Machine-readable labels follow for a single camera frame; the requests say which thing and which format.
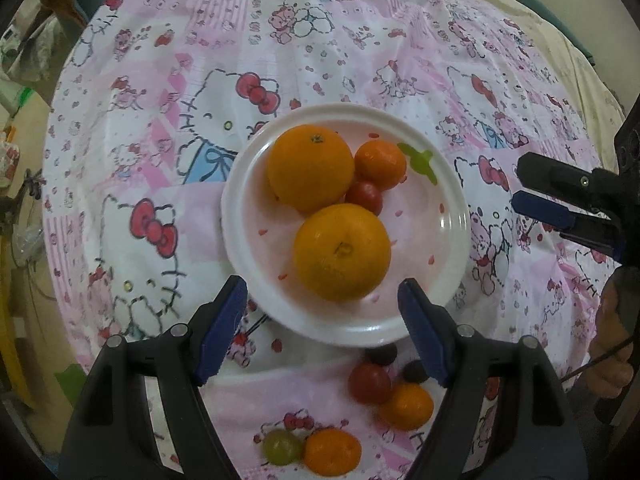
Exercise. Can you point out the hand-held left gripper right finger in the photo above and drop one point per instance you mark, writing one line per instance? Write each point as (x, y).
(425, 335)

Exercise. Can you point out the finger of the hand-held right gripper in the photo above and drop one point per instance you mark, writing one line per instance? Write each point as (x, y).
(542, 208)
(555, 172)

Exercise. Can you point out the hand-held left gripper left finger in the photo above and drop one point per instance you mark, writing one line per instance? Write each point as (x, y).
(222, 332)

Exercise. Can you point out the dark purple grape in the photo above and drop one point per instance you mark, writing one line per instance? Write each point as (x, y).
(414, 372)
(381, 355)

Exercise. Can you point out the small mandarin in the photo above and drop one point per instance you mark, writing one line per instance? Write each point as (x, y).
(406, 406)
(332, 453)
(381, 164)

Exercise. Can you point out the red cherry tomato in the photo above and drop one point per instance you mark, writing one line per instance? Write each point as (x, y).
(369, 383)
(366, 197)

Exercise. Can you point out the white plate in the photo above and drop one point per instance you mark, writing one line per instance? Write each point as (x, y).
(430, 240)

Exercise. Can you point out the green cherry tomato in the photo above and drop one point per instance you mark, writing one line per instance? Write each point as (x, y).
(282, 447)

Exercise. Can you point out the person's right hand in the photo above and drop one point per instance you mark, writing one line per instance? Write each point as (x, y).
(612, 355)

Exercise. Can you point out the large orange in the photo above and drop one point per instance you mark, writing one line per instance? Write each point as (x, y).
(310, 167)
(342, 252)

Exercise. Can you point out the pink cartoon printed tablecloth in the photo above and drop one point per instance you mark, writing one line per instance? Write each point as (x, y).
(150, 110)

